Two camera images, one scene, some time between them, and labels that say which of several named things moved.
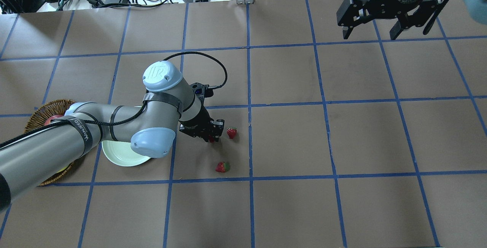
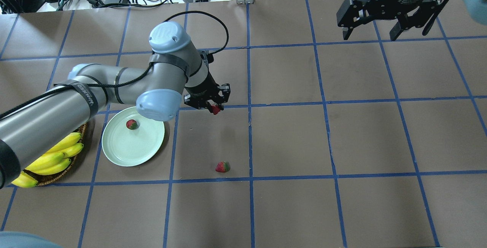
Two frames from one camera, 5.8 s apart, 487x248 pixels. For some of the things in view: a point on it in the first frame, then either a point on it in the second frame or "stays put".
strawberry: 231,132 to 215,110
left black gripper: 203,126 to 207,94
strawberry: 223,167 stays put
